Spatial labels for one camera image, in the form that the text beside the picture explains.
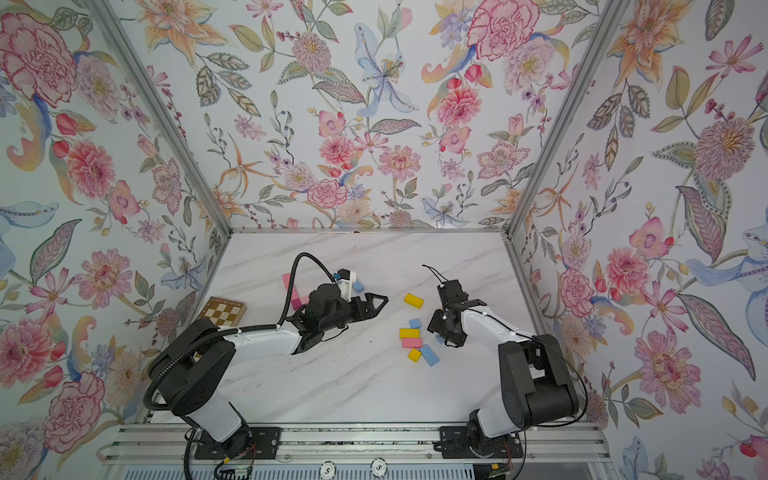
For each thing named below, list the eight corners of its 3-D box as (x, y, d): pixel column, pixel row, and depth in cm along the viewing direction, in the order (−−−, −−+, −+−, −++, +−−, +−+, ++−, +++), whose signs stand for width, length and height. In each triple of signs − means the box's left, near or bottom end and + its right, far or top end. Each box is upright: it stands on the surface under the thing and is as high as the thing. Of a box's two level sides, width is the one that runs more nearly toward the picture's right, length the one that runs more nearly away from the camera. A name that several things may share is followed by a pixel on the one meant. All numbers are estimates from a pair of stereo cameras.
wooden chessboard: (203, 322, 98) (197, 316, 95) (216, 302, 103) (211, 296, 100) (236, 329, 97) (231, 324, 94) (248, 309, 102) (244, 303, 99)
